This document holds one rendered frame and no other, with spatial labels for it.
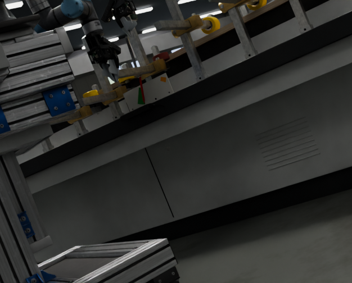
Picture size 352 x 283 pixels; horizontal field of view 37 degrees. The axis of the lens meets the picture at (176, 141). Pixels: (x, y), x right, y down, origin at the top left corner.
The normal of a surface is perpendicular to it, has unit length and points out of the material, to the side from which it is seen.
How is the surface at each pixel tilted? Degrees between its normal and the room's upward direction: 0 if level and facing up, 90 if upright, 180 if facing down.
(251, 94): 90
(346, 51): 90
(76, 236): 90
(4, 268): 90
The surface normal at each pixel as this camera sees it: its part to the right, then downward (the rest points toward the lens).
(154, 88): -0.47, 0.20
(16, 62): 0.50, -0.20
